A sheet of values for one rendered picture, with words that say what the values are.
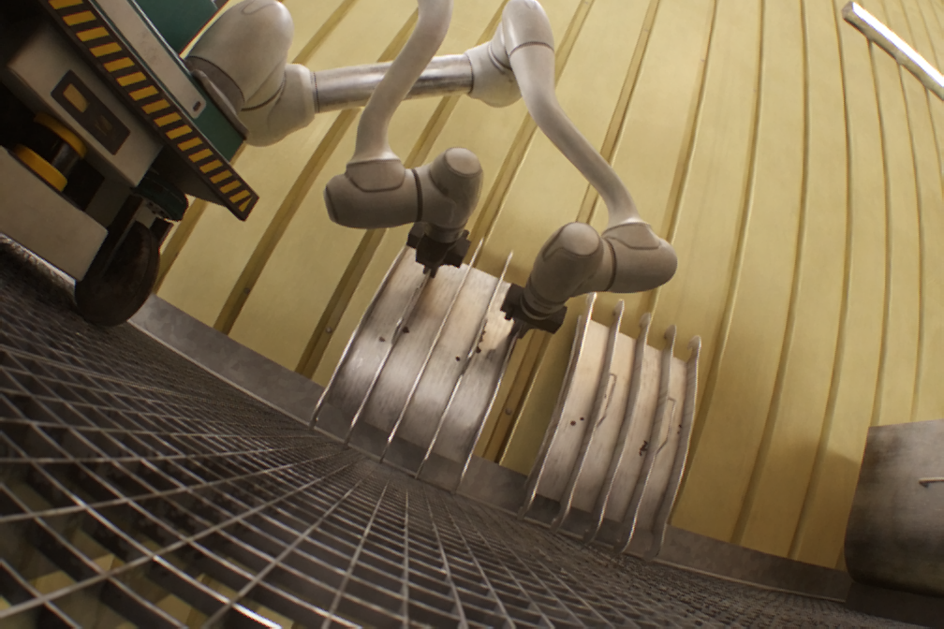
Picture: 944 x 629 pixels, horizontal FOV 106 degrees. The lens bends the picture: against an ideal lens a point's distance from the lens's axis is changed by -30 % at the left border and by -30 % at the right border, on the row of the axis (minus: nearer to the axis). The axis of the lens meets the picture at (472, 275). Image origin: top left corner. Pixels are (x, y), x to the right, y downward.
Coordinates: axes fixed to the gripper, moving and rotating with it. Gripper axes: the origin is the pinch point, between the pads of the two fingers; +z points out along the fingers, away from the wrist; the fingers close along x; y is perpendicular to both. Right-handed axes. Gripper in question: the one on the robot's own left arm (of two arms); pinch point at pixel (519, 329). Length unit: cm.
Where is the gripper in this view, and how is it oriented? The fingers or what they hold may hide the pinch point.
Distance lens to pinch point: 117.6
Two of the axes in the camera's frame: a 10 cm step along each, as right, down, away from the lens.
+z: -2.1, 4.9, 8.5
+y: -3.5, 7.7, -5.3
